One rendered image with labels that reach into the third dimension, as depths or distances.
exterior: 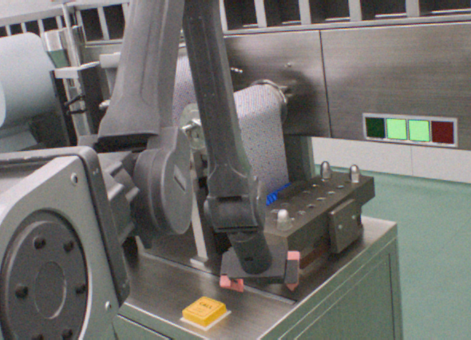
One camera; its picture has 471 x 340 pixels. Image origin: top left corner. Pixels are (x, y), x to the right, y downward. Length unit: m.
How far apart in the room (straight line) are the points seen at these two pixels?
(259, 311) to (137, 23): 0.84
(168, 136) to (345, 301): 1.02
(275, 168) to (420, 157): 2.74
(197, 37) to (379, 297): 1.04
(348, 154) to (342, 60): 3.03
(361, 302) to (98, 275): 1.20
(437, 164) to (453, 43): 2.85
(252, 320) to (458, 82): 0.71
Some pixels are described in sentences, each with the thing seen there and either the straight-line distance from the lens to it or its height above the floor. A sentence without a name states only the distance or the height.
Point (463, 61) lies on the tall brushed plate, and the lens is 1.37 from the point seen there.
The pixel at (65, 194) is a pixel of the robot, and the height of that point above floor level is 1.49.
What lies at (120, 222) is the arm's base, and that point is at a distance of 0.43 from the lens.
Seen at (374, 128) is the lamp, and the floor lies 1.18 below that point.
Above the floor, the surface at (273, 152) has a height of 1.14.
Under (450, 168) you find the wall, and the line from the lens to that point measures 4.16.
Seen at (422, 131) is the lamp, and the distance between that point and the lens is 1.45.
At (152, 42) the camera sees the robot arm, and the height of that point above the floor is 1.55.
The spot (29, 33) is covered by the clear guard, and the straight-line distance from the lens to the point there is 2.26.
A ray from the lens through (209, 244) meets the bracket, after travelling 1.53.
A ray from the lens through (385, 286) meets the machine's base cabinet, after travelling 1.65.
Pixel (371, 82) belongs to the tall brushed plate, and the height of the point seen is 1.30.
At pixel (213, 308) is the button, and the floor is 0.92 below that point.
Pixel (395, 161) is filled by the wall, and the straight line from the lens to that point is 4.33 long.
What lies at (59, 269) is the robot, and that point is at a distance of 0.36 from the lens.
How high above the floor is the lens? 1.60
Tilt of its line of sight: 19 degrees down
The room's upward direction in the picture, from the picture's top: 9 degrees counter-clockwise
